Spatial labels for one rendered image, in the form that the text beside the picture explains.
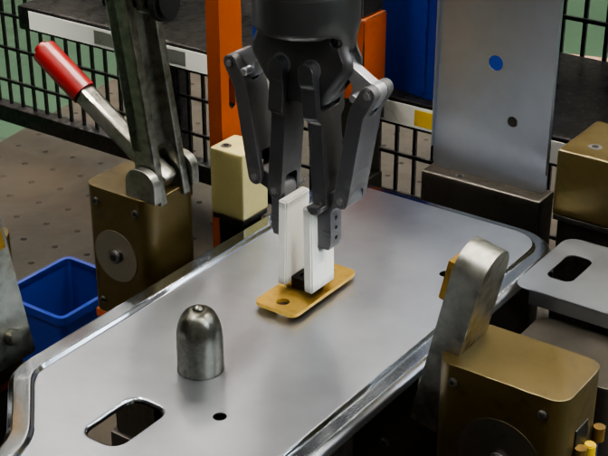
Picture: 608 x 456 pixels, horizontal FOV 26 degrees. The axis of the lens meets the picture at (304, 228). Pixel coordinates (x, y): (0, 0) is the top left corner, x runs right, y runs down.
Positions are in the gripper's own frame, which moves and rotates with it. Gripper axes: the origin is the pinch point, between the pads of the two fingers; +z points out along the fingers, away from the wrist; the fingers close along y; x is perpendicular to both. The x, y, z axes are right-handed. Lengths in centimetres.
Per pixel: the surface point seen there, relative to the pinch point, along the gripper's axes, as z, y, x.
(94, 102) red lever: -6.5, -20.3, -0.5
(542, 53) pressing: -8.1, 5.5, 26.6
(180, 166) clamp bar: -2.2, -13.0, 1.1
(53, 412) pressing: 4.6, -4.4, -22.3
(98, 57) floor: 104, -254, 236
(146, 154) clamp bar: -4.1, -13.9, -1.8
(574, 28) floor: 104, -135, 359
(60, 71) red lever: -8.6, -23.5, -0.9
